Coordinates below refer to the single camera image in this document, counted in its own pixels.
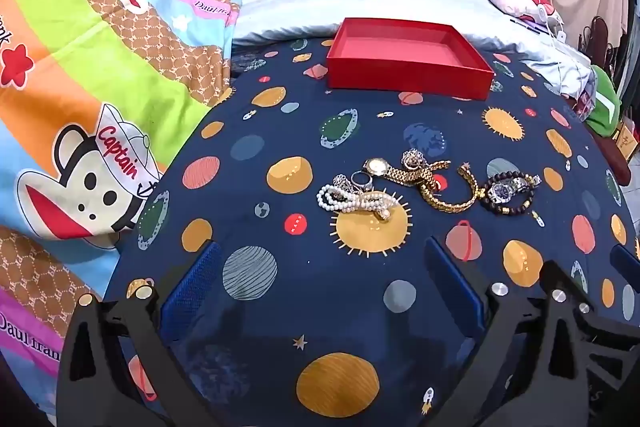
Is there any gold wristwatch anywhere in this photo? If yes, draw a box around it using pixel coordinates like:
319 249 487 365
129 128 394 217
362 157 452 184

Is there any red cardboard box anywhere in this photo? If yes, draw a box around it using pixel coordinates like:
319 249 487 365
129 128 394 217
326 18 496 102

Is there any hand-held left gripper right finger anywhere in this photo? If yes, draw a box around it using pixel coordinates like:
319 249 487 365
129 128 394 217
424 236 601 427

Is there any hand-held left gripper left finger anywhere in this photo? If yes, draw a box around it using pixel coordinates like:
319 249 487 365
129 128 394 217
56 241 223 427

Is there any light blue quilt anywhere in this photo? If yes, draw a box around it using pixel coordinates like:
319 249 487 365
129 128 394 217
232 0 597 98

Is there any white pearl bracelet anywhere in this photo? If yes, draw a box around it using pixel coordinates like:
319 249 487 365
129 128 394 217
316 184 401 222

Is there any silver wristwatch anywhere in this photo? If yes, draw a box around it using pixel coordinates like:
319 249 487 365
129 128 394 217
482 174 542 204

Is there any green cloth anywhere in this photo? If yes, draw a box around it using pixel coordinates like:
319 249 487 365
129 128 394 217
585 66 624 138

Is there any colourful monkey print blanket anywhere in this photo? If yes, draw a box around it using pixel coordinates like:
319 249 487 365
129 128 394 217
0 0 242 378

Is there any navy planet print blanket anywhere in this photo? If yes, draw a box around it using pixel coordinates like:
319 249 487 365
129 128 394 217
102 34 640 427

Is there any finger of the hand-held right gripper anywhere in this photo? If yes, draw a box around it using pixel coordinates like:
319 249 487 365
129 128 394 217
575 243 640 408

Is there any dark bead bracelet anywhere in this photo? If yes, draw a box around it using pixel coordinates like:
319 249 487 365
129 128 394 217
480 173 539 217

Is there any gold chain bracelet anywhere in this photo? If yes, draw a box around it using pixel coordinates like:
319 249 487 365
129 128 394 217
420 164 484 214

